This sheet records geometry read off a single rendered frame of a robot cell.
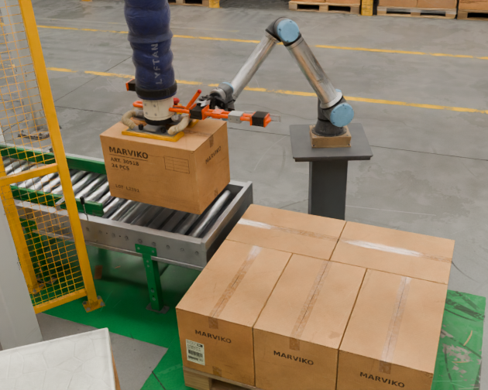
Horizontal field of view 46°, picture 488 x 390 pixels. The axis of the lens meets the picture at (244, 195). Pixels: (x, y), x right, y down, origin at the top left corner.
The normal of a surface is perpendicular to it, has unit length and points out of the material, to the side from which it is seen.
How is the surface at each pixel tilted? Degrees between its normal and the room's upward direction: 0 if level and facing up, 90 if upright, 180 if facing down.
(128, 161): 90
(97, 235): 90
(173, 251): 90
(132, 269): 0
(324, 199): 90
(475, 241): 0
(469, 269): 0
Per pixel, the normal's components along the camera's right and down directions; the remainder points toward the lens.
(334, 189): -0.02, 0.51
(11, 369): -0.04, -0.86
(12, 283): 0.92, 0.13
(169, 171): -0.40, 0.48
